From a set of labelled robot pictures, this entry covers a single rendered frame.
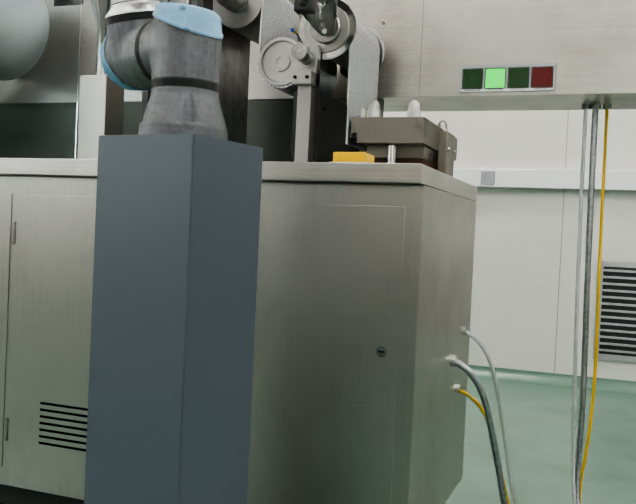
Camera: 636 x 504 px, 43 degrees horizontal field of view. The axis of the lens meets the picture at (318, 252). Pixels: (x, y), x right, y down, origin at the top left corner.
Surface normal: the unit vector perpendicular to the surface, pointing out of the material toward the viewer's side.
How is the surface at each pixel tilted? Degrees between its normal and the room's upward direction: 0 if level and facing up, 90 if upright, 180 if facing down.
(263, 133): 90
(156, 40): 90
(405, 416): 90
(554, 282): 90
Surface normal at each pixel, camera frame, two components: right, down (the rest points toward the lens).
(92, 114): -0.35, 0.00
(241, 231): 0.88, 0.05
